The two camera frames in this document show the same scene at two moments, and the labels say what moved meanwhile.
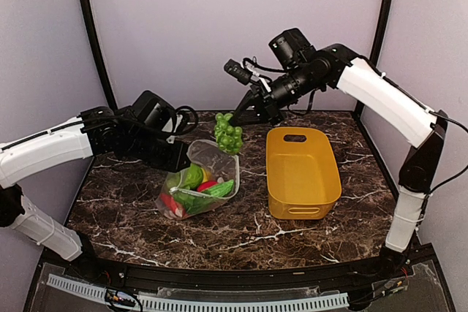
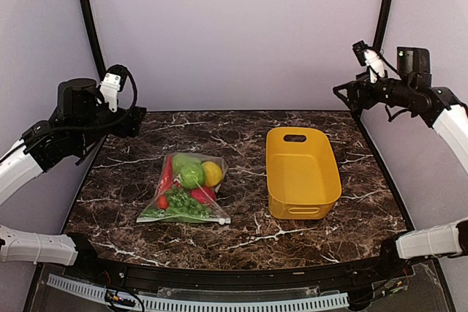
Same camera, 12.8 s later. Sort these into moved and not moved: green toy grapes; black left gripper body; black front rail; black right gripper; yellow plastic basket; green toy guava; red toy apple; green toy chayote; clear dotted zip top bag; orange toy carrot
Moved: red toy apple; black right gripper; orange toy carrot; black left gripper body; green toy chayote; clear dotted zip top bag; green toy grapes
Not moved: black front rail; yellow plastic basket; green toy guava
